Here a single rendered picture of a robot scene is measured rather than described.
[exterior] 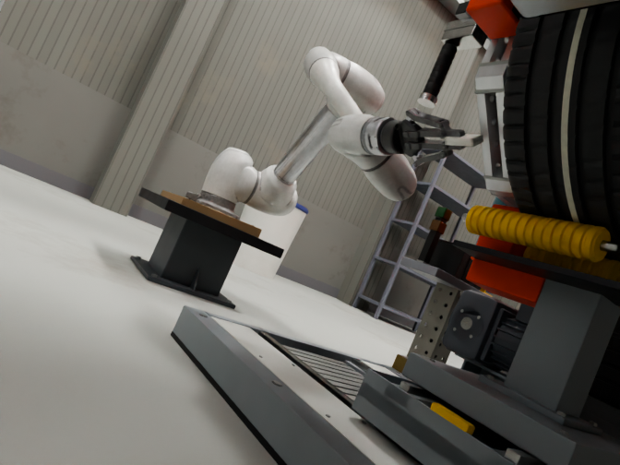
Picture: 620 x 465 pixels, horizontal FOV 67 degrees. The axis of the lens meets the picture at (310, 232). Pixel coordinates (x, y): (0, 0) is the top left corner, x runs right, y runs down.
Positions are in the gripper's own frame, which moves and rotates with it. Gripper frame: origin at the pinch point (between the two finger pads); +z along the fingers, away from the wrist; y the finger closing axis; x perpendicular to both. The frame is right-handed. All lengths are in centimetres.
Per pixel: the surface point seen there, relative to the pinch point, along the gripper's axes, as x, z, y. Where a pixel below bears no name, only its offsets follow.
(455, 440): -37, 24, -32
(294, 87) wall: 202, -385, -20
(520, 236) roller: -5.5, 14.7, -15.4
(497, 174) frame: 3.4, 4.5, -8.0
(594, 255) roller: -4.9, 27.0, -16.1
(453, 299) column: 36, -44, -73
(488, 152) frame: 2.9, 3.2, -3.4
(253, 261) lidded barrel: 63, -297, -141
